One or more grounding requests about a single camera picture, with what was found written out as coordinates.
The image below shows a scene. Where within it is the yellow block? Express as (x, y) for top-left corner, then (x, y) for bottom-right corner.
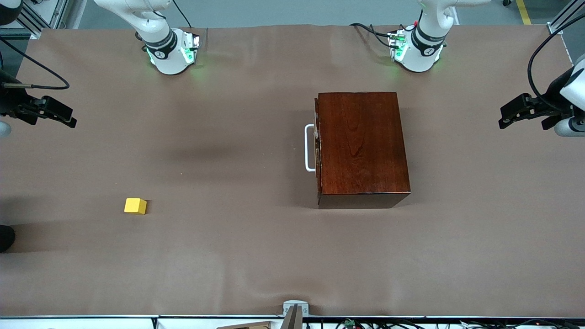
(124, 198), (148, 215)

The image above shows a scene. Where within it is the wooden drawer with white handle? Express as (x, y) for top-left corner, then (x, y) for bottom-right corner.
(304, 97), (321, 204)

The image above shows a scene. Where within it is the dark wooden drawer cabinet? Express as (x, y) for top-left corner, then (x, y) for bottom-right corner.
(317, 91), (411, 210)

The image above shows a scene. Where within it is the black round object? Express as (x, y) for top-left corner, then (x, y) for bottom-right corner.
(0, 224), (16, 253)

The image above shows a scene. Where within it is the brown table cover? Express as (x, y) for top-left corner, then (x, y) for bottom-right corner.
(0, 24), (585, 318)

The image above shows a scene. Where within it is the tan wooden board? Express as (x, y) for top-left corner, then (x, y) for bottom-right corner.
(216, 321), (271, 329)

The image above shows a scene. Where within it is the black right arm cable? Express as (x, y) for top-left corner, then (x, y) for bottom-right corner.
(0, 37), (70, 90)

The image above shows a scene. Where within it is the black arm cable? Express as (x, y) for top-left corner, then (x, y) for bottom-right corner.
(0, 37), (70, 90)
(527, 14), (585, 115)

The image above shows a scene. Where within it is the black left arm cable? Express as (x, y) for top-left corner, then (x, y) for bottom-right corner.
(527, 14), (585, 115)

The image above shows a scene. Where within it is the aluminium frame profile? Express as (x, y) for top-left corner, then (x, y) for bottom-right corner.
(547, 0), (585, 35)

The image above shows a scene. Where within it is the grey aluminium frame rack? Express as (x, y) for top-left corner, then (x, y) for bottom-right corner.
(0, 0), (87, 39)

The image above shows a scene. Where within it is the black right base cable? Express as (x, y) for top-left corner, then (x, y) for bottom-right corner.
(173, 0), (192, 28)

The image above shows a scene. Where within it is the black base cable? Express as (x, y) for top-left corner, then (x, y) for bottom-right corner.
(173, 0), (192, 28)
(350, 22), (396, 48)

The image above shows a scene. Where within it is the black left base cable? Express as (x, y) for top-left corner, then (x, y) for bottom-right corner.
(350, 22), (396, 48)

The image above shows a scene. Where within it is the white table edge rail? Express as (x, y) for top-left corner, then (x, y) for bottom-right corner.
(0, 314), (585, 329)

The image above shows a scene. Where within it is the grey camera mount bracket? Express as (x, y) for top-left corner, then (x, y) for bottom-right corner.
(282, 300), (309, 329)

